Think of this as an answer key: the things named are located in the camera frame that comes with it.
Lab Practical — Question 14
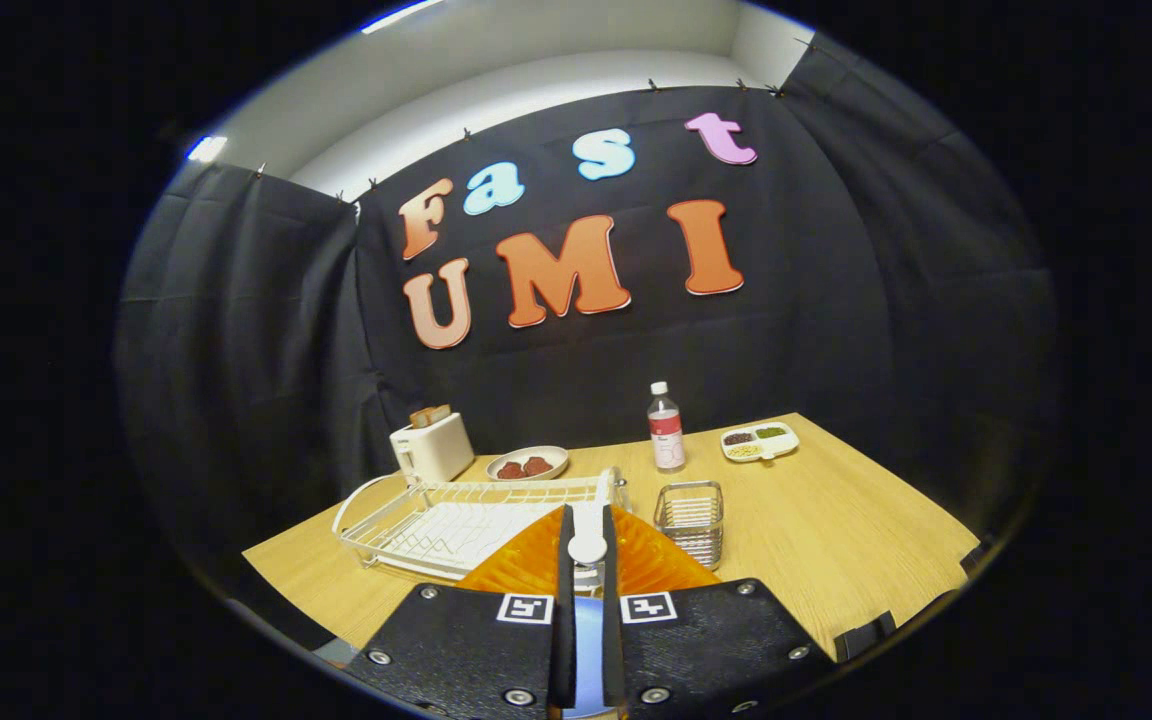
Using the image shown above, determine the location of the spoon with striped white-tipped handle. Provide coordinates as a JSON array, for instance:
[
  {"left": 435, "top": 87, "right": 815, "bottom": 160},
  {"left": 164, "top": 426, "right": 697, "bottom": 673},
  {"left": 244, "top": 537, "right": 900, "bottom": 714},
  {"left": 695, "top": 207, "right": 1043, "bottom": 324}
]
[{"left": 567, "top": 503, "right": 610, "bottom": 596}]

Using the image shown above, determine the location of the white divided snack tray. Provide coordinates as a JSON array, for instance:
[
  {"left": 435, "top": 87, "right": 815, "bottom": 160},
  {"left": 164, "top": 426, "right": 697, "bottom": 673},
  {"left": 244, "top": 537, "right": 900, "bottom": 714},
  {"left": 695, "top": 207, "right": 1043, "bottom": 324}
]
[{"left": 720, "top": 421, "right": 801, "bottom": 463}]

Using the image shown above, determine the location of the clear plastic bottle red label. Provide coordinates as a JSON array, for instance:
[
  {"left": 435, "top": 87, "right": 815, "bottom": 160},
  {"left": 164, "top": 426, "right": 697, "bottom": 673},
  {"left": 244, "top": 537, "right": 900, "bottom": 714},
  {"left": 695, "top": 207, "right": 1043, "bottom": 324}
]
[{"left": 647, "top": 381, "right": 687, "bottom": 473}]

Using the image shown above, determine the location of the small beige plate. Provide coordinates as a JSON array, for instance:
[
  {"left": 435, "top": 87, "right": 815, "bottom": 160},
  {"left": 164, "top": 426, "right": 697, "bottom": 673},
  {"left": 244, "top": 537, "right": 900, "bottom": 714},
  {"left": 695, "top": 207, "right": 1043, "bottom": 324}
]
[{"left": 486, "top": 445, "right": 570, "bottom": 482}]

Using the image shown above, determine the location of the black backdrop cloth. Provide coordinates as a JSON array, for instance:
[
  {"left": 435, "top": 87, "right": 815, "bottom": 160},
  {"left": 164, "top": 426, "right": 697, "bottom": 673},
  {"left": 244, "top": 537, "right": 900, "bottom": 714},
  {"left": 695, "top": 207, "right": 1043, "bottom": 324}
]
[{"left": 116, "top": 40, "right": 1057, "bottom": 611}]

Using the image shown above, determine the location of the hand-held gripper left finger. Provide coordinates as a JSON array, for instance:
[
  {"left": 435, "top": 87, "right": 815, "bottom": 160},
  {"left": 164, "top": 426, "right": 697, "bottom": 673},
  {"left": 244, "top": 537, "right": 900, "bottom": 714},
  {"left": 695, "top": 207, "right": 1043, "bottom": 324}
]
[{"left": 344, "top": 503, "right": 578, "bottom": 720}]

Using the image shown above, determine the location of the white wire dish rack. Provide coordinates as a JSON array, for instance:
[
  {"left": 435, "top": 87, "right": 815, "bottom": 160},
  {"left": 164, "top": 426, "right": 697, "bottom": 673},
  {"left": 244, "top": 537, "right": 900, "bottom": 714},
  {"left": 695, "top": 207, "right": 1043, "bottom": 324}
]
[{"left": 333, "top": 467, "right": 629, "bottom": 583}]

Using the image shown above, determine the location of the metal wire basket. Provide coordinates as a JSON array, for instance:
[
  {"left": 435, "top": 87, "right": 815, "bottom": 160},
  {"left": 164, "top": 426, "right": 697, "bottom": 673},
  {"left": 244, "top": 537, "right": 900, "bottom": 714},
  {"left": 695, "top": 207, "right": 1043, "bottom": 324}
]
[{"left": 654, "top": 481, "right": 725, "bottom": 571}]

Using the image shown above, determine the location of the white toaster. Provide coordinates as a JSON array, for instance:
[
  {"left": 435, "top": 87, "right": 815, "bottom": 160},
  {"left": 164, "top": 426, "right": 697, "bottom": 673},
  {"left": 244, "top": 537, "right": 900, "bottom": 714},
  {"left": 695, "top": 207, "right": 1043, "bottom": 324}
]
[{"left": 390, "top": 412, "right": 476, "bottom": 485}]

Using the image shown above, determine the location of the large ceiling light panel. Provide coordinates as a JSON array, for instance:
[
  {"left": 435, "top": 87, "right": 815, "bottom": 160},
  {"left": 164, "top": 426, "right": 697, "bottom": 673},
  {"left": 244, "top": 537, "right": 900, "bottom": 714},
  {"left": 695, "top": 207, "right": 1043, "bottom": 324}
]
[{"left": 361, "top": 0, "right": 442, "bottom": 33}]

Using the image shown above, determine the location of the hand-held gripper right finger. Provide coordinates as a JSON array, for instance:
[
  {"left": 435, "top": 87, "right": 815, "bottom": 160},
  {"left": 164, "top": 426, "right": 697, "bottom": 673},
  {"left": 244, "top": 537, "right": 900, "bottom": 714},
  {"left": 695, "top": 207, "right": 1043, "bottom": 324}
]
[{"left": 601, "top": 504, "right": 837, "bottom": 720}]

